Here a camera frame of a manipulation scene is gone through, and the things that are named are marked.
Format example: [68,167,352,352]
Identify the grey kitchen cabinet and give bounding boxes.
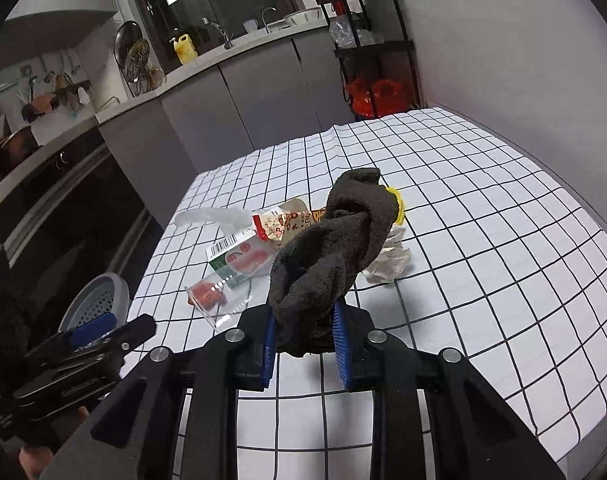
[96,25,354,221]

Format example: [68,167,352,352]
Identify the red white snack wrapper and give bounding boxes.
[252,198,329,248]

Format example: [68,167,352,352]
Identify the red plastic bag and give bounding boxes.
[374,79,415,114]
[344,77,380,120]

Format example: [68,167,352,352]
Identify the clear plastic bag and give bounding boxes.
[174,206,256,241]

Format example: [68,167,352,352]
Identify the crumpled white tissue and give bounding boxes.
[362,225,412,285]

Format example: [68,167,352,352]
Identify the black white checked tablecloth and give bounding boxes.
[118,106,607,466]

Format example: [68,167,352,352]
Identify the black metal rack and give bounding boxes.
[313,0,424,121]

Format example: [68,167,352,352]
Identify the grey range hood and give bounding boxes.
[0,7,119,61]

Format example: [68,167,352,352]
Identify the hanging kitchen utensils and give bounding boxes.
[18,50,91,121]

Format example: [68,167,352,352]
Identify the yellow detergent bottle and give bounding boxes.
[170,34,199,65]

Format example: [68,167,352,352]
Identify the dark grey cloth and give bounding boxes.
[268,167,401,358]

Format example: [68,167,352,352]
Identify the crumpled clear bag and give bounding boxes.
[328,12,379,50]

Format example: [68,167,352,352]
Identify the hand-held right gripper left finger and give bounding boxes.
[38,305,279,480]

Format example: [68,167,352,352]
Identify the grey perforated basket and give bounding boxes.
[58,272,130,348]

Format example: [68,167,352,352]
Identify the copper pot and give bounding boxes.
[0,125,39,173]

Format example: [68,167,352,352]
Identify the white bowl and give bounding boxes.
[284,8,324,27]

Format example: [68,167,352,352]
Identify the person's left hand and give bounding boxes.
[18,445,56,480]

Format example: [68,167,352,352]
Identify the metal pot lid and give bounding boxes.
[114,20,144,73]

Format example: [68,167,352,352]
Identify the black built-in oven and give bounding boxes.
[0,130,154,311]

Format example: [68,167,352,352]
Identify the green white carton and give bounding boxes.
[206,227,276,291]

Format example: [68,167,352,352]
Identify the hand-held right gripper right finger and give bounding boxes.
[331,302,567,480]

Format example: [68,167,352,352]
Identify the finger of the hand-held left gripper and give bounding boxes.
[57,312,119,350]
[80,315,158,362]

